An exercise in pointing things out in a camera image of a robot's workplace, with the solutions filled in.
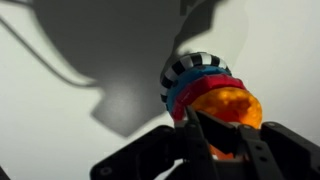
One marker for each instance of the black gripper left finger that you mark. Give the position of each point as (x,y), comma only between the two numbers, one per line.
(156,153)

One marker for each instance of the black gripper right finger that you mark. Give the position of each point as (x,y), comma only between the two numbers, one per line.
(286,153)

